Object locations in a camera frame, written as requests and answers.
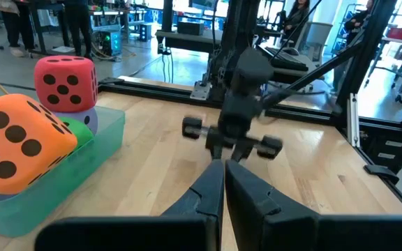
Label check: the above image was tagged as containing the grey office chair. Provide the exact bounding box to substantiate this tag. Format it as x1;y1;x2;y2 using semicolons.
293;21;334;66

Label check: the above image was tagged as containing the person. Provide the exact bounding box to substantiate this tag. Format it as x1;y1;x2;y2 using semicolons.
63;0;94;60
283;0;310;39
343;0;376;32
0;0;36;59

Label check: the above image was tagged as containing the black equipment case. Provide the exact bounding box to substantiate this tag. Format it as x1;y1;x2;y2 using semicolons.
177;21;205;36

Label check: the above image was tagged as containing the red foam die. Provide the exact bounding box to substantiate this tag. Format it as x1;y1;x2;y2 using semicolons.
33;55;99;113

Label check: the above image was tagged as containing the grey rolling table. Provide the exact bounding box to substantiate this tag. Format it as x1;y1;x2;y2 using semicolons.
364;34;402;105

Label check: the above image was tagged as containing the black work table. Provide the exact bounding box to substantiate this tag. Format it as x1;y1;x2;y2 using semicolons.
154;20;225;55

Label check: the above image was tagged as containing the black box with white labels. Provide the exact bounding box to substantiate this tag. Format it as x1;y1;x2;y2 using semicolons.
359;130;402;172

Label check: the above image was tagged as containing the teal translucent plastic bin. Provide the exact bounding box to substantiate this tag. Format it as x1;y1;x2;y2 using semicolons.
0;105;126;238

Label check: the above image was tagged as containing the green foam die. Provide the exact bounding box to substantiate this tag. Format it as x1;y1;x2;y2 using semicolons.
58;116;95;150

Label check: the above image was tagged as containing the black frame foot clamp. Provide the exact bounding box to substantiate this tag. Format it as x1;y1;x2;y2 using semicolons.
363;163;401;185

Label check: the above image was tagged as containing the orange foam die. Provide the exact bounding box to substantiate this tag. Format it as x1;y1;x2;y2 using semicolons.
0;93;79;195

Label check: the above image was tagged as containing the computer tower with teal light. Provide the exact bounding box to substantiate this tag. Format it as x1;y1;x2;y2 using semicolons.
100;29;123;57

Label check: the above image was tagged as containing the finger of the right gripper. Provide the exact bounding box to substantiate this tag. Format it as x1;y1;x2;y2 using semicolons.
210;144;223;160
231;146;254;163

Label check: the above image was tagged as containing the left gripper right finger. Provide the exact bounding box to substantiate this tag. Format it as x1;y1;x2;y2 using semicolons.
224;159;402;251

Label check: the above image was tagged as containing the purple foam die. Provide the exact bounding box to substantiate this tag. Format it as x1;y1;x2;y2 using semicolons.
53;107;99;135

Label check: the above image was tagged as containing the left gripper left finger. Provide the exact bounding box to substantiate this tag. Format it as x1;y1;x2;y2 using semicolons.
35;159;225;251

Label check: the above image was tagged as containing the silver metal bracket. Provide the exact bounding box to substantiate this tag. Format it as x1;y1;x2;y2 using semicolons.
346;92;362;148

